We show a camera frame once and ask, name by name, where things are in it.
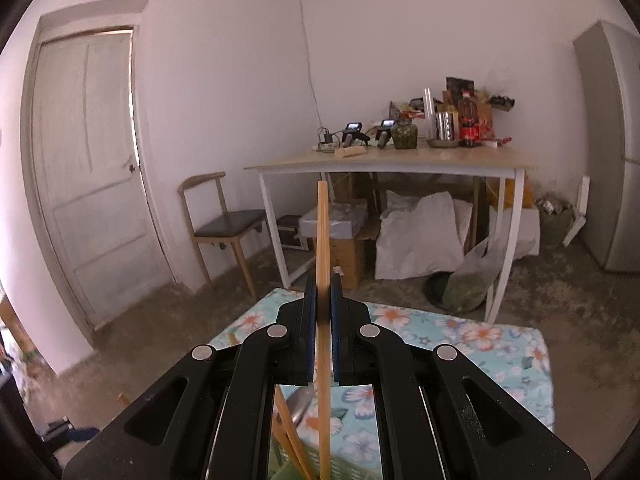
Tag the white frame wooden table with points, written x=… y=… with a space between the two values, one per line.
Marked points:
x=500 y=163

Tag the wooden chopstick bottom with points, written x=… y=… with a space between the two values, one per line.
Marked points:
x=279 y=433

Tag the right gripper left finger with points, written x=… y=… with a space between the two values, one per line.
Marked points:
x=209 y=416

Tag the yellow plastic bag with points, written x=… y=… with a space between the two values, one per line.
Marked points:
x=493 y=191

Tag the large white sack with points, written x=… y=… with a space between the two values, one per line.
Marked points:
x=421 y=235

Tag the steel ladle spoon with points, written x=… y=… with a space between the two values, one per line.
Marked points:
x=298 y=402

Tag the grey box on carton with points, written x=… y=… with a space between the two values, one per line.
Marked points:
x=345 y=221

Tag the green vegetable bag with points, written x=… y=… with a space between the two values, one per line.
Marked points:
x=466 y=289

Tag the cola bottle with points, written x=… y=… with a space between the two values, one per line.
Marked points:
x=469 y=122

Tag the grey refrigerator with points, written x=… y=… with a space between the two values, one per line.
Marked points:
x=608 y=59

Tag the wooden chopstick top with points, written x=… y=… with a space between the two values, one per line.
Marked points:
x=323 y=281

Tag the steel canister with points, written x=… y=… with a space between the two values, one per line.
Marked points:
x=446 y=126

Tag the cardboard box under table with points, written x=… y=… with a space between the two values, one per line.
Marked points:
x=355 y=259

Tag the white wooden door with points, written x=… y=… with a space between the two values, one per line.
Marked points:
x=81 y=136

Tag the wooden chopstick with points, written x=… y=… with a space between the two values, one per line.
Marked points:
x=285 y=419
x=323 y=281
x=279 y=433

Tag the green glass jar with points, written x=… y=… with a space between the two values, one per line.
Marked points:
x=404 y=134

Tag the green plastic utensil holder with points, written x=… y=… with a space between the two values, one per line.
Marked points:
x=281 y=467

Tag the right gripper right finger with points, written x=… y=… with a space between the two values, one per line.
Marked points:
x=439 y=416

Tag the wooden chair black seat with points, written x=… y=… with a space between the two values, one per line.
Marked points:
x=227 y=229

